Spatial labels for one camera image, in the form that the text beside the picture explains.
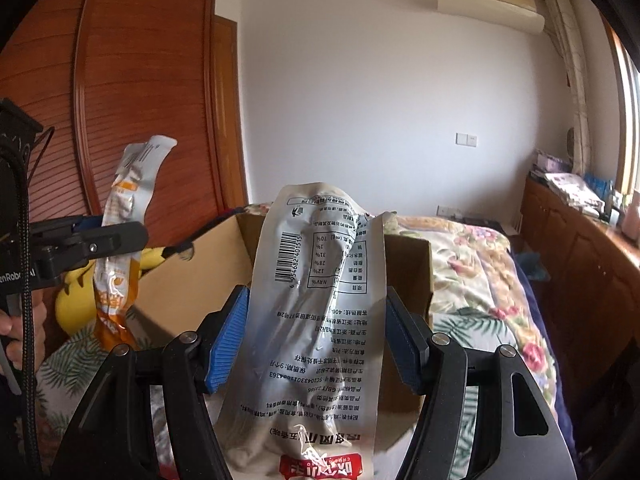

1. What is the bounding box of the patterned beige curtain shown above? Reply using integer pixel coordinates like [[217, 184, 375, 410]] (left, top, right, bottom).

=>
[[544, 0, 591, 176]]

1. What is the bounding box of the white orange long snack packet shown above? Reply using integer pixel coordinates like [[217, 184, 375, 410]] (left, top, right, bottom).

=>
[[92, 136, 177, 351]]

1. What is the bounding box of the brown cardboard box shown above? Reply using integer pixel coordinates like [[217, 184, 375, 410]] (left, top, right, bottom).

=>
[[127, 211, 435, 421]]

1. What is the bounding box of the folded cloth pile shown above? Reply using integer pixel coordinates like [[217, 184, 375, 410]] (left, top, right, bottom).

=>
[[544, 172, 604, 212]]

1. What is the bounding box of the pink bottle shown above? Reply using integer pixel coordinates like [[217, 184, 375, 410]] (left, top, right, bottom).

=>
[[620, 188, 640, 243]]

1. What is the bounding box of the person's left hand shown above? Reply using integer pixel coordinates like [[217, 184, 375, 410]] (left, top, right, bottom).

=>
[[1, 290, 47, 370]]

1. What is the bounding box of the leaf-print bed cover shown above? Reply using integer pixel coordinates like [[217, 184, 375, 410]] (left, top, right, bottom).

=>
[[37, 308, 502, 479]]

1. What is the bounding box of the white wall socket strip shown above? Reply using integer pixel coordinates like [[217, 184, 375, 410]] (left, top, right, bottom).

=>
[[436, 205, 463, 219]]

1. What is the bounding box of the wooden sideboard cabinet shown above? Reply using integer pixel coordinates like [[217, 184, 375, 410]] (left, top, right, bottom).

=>
[[520, 178, 639, 406]]

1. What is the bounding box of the white wall switch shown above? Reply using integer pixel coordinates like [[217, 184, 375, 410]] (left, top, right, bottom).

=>
[[456, 132, 477, 148]]

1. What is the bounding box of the wooden louvered wardrobe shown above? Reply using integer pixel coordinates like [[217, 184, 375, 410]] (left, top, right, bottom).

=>
[[1, 0, 246, 246]]

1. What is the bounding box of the large white chicken-feet packet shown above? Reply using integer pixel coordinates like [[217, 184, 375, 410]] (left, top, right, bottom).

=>
[[215, 182, 386, 479]]

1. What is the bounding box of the window with wooden frame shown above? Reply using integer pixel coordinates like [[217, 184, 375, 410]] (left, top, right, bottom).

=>
[[601, 16, 639, 195]]

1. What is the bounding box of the yellow Pikachu plush toy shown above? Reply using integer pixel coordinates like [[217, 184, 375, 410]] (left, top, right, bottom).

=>
[[54, 245, 170, 337]]

